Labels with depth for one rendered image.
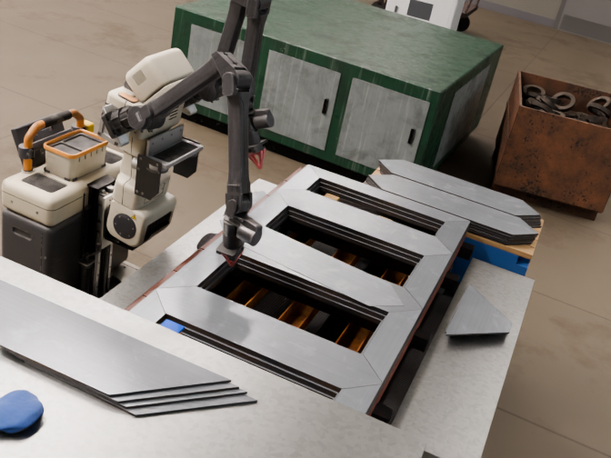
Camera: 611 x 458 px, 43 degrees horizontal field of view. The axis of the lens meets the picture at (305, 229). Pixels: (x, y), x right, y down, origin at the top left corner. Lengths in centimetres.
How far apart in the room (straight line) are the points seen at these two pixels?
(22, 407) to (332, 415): 66
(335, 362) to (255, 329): 26
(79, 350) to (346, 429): 62
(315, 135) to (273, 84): 46
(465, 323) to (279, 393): 108
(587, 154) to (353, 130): 164
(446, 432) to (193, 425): 88
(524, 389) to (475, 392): 143
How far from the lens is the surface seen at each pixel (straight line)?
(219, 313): 234
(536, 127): 562
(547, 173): 574
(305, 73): 532
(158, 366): 180
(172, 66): 278
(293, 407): 179
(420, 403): 239
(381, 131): 520
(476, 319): 278
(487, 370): 263
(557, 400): 397
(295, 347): 227
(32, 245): 311
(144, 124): 257
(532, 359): 417
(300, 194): 312
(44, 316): 193
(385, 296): 259
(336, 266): 268
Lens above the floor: 223
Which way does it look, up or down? 28 degrees down
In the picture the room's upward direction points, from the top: 12 degrees clockwise
